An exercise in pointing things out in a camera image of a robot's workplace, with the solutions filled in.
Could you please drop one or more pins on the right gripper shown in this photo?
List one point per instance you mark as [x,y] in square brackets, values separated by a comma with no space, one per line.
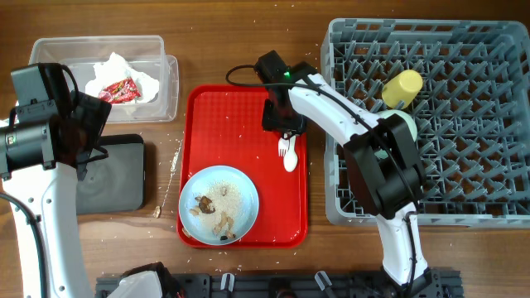
[269,122]

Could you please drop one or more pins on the white plastic fork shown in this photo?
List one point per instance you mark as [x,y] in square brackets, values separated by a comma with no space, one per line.
[283,146]

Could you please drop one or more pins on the white plastic spoon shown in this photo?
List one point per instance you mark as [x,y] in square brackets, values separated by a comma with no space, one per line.
[290,159]

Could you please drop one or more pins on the large light blue plate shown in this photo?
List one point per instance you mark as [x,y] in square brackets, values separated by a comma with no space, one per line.
[199,183]

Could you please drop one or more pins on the green bowl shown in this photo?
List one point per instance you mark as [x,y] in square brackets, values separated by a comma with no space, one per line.
[410,122]

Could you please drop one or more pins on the yellow cup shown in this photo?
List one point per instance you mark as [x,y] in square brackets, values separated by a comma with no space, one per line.
[400,91]

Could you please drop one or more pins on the red candy wrapper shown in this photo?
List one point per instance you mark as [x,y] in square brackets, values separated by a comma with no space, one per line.
[123,91]

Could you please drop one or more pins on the white napkin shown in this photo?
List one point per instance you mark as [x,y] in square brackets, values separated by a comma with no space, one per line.
[115,69]

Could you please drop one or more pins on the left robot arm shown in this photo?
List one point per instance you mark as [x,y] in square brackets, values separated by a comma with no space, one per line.
[50,138]

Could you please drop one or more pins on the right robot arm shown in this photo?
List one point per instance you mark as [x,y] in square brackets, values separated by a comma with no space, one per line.
[383,165]

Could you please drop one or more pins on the grey dishwasher rack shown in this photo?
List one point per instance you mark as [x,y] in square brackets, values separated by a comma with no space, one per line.
[472,113]

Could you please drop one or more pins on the red serving tray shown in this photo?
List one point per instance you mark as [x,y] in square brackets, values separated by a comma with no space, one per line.
[223,127]

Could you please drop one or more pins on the food scraps and rice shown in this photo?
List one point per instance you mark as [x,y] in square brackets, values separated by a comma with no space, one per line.
[218,210]

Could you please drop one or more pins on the food crumb on table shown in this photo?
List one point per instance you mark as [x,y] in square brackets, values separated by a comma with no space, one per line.
[157,212]

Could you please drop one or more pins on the black tray bin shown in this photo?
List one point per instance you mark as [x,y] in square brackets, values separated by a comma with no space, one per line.
[116,183]

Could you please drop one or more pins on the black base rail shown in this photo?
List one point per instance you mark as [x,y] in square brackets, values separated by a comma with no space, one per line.
[437,283]

